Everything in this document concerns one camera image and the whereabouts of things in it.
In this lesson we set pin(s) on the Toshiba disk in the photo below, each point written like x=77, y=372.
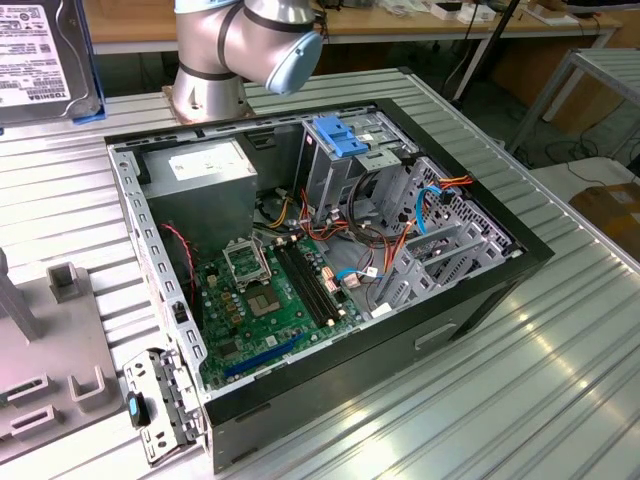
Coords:
x=40, y=60

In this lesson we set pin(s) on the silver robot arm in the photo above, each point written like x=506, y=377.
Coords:
x=210, y=30

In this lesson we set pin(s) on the metal disk bay cage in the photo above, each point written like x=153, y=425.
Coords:
x=475, y=240

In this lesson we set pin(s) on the black RAM slot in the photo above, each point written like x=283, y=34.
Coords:
x=306, y=285
x=299, y=287
x=321, y=280
x=314, y=282

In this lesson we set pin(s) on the metal optical drive cage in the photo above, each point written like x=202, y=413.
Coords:
x=320, y=185

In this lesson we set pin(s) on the green motherboard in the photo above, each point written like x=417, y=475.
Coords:
x=295, y=320

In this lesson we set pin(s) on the CPU socket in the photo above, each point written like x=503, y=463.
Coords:
x=261, y=300

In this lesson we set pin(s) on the blue plastic drive latch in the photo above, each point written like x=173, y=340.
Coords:
x=340, y=137

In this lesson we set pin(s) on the grey power supply unit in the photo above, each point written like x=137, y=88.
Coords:
x=200, y=210

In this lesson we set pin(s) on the blue expansion slot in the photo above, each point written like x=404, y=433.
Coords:
x=265, y=356

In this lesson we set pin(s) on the black open PC case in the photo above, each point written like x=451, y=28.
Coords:
x=350, y=380

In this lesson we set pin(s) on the wooden desk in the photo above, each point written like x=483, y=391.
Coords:
x=400, y=27
x=130, y=25

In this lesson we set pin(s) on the blue black latch clip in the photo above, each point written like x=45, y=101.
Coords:
x=136, y=407

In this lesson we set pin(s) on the black stand pole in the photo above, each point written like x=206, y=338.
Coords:
x=492, y=40

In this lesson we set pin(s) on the white small box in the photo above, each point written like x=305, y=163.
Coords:
x=475, y=14

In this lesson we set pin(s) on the grey parts rack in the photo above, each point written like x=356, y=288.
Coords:
x=50, y=340

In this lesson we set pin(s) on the brown flat cardboard box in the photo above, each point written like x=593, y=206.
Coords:
x=615, y=210

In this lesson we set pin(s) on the cardboard box under table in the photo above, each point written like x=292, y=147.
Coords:
x=585, y=100

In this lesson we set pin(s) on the metal rear slot bracket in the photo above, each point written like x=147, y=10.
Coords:
x=165, y=400

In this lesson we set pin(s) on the metal frame table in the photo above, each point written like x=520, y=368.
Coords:
x=615, y=65

